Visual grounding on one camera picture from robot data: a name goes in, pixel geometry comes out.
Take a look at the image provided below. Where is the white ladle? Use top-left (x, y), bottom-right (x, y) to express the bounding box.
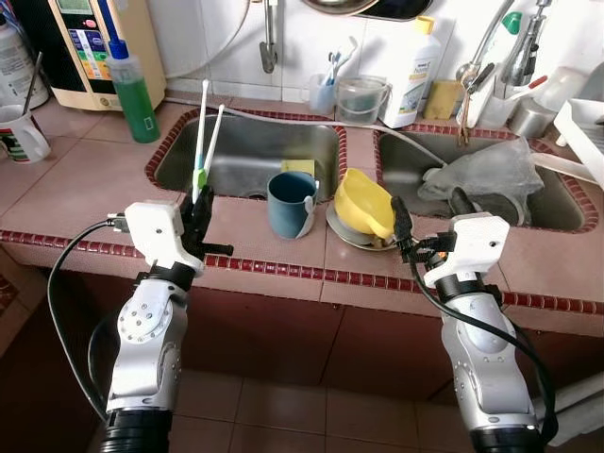
top-left (528, 151), bottom-right (594, 187)

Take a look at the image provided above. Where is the clear plastic toothbrush cup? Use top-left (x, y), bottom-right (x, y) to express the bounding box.
top-left (309, 74), bottom-right (339, 117)

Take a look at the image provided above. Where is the green dish soap bottle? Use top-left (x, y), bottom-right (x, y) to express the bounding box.
top-left (103, 36), bottom-right (162, 145)

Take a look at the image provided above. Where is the yellow plastic bowl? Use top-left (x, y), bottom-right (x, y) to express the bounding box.
top-left (333, 168), bottom-right (398, 243)

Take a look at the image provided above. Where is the hanging dark pan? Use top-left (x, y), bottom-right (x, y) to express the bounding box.
top-left (363, 0), bottom-right (436, 23)

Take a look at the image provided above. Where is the teal mug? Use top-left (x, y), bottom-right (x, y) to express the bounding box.
top-left (266, 170), bottom-right (321, 240)

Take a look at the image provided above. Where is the clear plastic container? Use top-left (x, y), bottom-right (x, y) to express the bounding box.
top-left (534, 65), bottom-right (593, 114)

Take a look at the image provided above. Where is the hanging steel wok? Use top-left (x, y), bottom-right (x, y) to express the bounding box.
top-left (300, 0), bottom-right (383, 16)

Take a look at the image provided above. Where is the clear plastic bag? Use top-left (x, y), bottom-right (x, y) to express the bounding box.
top-left (417, 137), bottom-right (546, 225)

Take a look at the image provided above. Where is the white jar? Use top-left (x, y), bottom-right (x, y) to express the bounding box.
top-left (0, 17), bottom-right (50, 107)

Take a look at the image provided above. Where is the chrome kitchen faucet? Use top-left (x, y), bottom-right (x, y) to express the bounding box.
top-left (455, 0), bottom-right (555, 97)

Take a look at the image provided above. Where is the beige water filter appliance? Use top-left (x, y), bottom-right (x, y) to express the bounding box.
top-left (9, 0), bottom-right (168, 113)

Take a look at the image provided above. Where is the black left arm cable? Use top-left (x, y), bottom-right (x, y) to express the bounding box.
top-left (46, 217), bottom-right (129, 423)

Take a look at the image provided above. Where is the white printed mug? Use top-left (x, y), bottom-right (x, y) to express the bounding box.
top-left (0, 102), bottom-right (54, 164)

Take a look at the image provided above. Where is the metal wall tap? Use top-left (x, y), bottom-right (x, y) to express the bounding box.
top-left (256, 0), bottom-right (283, 75)

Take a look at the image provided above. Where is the white water hose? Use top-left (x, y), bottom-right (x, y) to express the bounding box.
top-left (164, 94), bottom-right (428, 171)

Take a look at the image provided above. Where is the white detergent bottle yellow cap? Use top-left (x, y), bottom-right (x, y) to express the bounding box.
top-left (379, 15), bottom-right (445, 130)

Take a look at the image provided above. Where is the yellow green dish sponge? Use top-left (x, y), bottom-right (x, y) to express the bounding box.
top-left (281, 159), bottom-right (318, 179)

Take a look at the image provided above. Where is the white plastic jug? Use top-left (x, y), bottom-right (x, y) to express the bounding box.
top-left (475, 75), bottom-right (550, 130)

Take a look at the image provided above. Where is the stainless steel sink basin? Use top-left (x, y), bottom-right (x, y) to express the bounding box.
top-left (145, 110), bottom-right (347, 203)
top-left (373, 127), bottom-right (602, 235)

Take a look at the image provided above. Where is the thin metal straw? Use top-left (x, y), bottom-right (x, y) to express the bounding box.
top-left (23, 52), bottom-right (44, 119)

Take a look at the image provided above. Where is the stainless steel plate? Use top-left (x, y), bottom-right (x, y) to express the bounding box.
top-left (326, 201), bottom-right (405, 253)

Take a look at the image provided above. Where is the white toothbrush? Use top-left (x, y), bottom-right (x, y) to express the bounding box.
top-left (334, 37), bottom-right (361, 84)

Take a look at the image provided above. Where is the white dish rack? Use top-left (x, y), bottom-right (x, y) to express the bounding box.
top-left (554, 96), bottom-right (604, 187)

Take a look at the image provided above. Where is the small steel cup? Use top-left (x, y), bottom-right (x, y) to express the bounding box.
top-left (509, 97), bottom-right (558, 142)

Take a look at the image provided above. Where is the grey white bar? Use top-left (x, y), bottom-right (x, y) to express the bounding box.
top-left (550, 371), bottom-right (604, 447)

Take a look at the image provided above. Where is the mustard yellow sponge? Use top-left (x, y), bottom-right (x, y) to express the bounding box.
top-left (424, 80), bottom-right (464, 122)

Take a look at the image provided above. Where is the clear small bucket with scourer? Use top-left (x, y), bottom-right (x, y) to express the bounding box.
top-left (335, 75), bottom-right (391, 127)

